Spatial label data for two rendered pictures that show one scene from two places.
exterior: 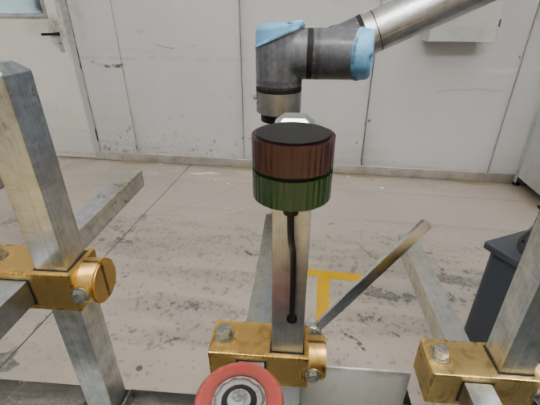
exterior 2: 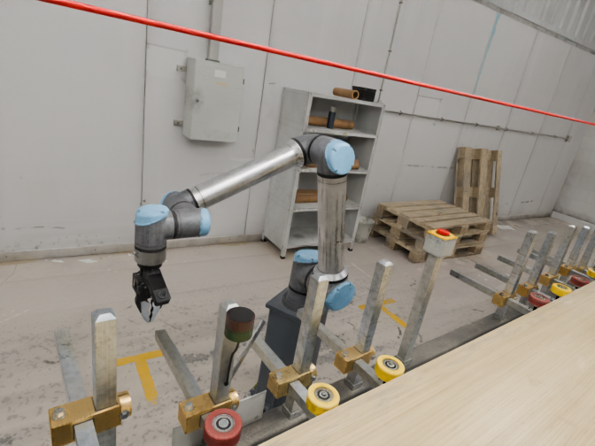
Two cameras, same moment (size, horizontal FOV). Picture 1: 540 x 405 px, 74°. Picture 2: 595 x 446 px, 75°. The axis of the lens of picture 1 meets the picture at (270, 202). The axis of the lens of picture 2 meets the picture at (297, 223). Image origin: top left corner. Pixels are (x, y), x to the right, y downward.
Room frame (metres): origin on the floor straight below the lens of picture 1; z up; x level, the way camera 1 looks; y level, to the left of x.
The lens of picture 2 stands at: (-0.30, 0.40, 1.60)
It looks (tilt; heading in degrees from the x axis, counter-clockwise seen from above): 20 degrees down; 316
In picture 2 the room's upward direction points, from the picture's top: 10 degrees clockwise
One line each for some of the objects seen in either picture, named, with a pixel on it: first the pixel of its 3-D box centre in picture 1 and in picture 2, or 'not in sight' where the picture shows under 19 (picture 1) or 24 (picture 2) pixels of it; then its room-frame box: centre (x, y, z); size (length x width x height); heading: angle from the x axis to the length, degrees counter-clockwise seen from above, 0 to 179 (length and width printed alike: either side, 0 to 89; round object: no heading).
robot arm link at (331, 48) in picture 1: (339, 54); (188, 221); (0.73, -0.13, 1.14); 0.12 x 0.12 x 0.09; 84
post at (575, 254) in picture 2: not in sight; (570, 264); (0.11, -2.26, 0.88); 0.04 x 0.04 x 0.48; 85
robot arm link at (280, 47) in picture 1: (280, 56); (152, 227); (0.73, -0.02, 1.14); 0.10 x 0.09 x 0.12; 84
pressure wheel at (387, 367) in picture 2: not in sight; (386, 379); (0.12, -0.47, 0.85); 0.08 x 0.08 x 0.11
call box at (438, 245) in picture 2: not in sight; (439, 244); (0.23, -0.78, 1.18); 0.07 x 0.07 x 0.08; 85
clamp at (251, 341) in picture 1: (267, 355); (210, 408); (0.30, 0.00, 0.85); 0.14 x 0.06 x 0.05; 85
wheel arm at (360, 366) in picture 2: not in sight; (338, 347); (0.32, -0.48, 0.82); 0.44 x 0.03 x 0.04; 175
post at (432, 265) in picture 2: not in sight; (418, 310); (0.23, -0.78, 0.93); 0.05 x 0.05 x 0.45; 85
